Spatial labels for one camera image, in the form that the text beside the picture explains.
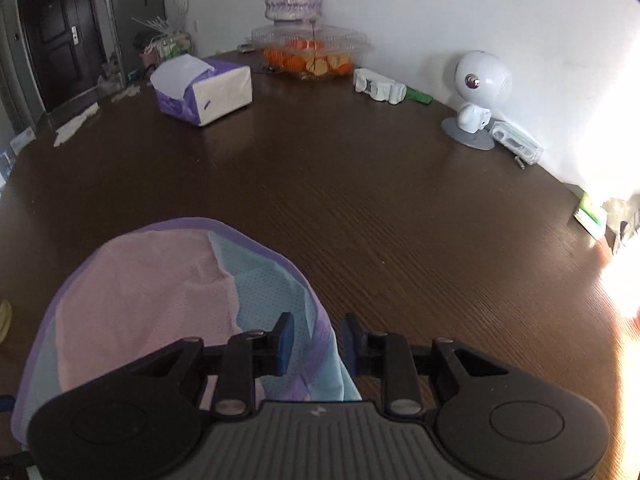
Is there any green white small box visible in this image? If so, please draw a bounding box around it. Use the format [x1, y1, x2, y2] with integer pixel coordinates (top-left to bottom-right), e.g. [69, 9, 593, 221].
[573, 192, 608, 241]

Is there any dark brown door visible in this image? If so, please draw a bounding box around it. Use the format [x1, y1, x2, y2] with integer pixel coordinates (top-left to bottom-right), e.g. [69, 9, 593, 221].
[17, 0, 108, 113]

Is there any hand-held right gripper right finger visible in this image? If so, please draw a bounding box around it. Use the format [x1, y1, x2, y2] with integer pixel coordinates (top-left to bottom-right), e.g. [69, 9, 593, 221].
[340, 312, 508, 417]

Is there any clear plastic fruit container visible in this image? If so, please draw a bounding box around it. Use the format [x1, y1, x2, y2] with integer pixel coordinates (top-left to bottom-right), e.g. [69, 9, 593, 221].
[251, 22, 375, 80]

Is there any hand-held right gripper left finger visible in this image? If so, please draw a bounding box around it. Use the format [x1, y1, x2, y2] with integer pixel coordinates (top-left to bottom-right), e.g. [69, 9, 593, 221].
[131, 312, 296, 417]

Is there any white plastic clip gadget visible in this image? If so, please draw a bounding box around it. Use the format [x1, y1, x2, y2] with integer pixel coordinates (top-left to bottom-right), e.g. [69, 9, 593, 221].
[353, 67, 407, 106]

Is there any clear plastic case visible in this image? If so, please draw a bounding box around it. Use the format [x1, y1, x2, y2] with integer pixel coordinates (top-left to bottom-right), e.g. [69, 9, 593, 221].
[489, 121, 545, 167]

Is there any purple white tissue pack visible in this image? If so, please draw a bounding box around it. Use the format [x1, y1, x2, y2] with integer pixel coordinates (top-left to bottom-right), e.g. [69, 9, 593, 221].
[150, 54, 253, 127]

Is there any pink blue purple garment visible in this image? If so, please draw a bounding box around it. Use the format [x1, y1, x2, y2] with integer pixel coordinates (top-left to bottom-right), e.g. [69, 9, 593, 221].
[10, 217, 363, 453]

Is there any white robot-shaped camera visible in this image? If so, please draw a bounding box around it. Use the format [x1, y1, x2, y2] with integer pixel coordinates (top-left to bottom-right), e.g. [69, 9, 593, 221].
[441, 50, 513, 151]

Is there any household clutter pile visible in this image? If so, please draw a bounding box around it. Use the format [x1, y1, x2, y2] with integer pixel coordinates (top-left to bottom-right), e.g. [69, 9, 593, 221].
[131, 14, 193, 70]

